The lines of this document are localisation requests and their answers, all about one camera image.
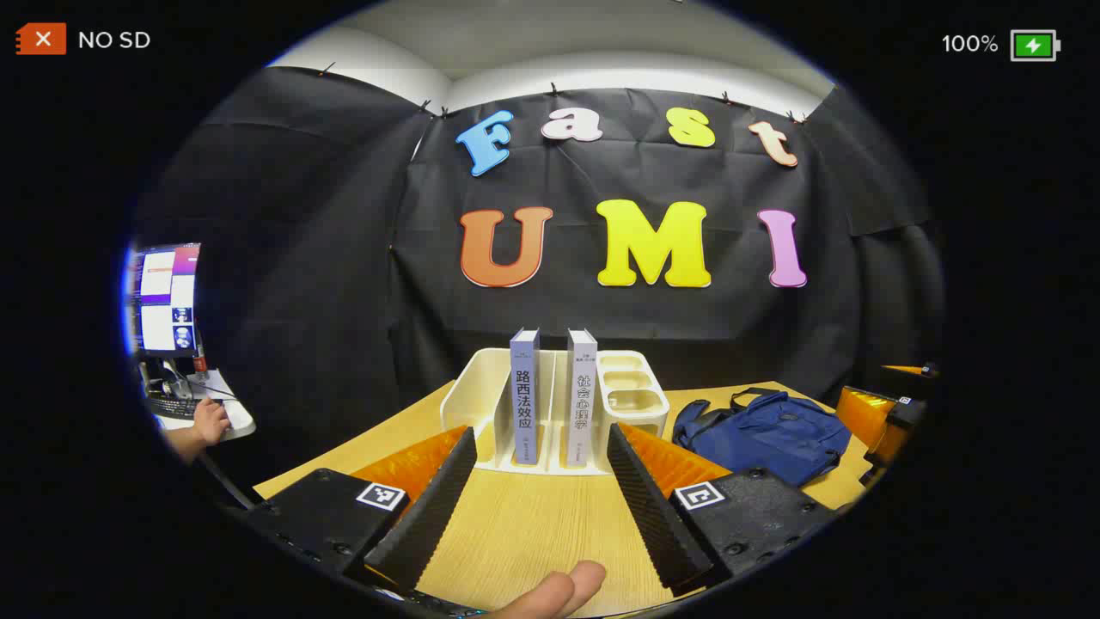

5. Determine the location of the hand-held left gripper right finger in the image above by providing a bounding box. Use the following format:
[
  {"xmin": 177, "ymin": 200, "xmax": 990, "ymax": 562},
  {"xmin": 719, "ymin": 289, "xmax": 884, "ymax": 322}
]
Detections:
[{"xmin": 606, "ymin": 421, "xmax": 839, "ymax": 597}]

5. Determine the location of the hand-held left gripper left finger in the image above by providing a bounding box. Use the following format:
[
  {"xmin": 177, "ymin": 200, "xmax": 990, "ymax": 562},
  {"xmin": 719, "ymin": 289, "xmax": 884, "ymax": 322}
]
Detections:
[{"xmin": 243, "ymin": 425, "xmax": 479, "ymax": 596}]

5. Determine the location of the blue schoolbag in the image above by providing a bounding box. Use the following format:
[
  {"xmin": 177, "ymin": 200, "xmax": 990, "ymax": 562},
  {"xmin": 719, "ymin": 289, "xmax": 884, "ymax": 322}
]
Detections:
[{"xmin": 672, "ymin": 387, "xmax": 853, "ymax": 489}]

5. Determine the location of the white spine book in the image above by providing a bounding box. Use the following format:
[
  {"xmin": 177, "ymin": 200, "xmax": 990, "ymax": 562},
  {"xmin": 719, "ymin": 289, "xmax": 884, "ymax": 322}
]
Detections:
[{"xmin": 565, "ymin": 328, "xmax": 598, "ymax": 469}]

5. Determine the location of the white plastic bookshelf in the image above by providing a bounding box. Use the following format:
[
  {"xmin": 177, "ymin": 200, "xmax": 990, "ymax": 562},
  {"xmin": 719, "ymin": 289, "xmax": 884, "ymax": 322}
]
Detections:
[{"xmin": 440, "ymin": 347, "xmax": 670, "ymax": 476}]

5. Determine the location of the blue-grey spine book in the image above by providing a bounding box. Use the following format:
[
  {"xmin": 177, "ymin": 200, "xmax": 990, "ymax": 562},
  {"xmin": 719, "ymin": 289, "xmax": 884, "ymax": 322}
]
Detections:
[{"xmin": 510, "ymin": 327, "xmax": 541, "ymax": 469}]

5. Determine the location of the white side desk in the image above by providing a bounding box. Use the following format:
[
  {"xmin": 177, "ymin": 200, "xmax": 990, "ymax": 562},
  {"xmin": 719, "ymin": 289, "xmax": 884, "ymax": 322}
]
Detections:
[{"xmin": 142, "ymin": 368, "xmax": 257, "ymax": 444}]

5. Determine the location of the black keyboard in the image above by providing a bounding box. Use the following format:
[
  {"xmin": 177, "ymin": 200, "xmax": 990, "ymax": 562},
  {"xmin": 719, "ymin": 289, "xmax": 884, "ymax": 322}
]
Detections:
[{"xmin": 146, "ymin": 395, "xmax": 207, "ymax": 420}]

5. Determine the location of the computer monitor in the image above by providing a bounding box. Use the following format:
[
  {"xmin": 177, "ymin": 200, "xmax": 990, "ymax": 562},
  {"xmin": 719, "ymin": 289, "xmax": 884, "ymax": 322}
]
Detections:
[{"xmin": 127, "ymin": 243, "xmax": 203, "ymax": 358}]

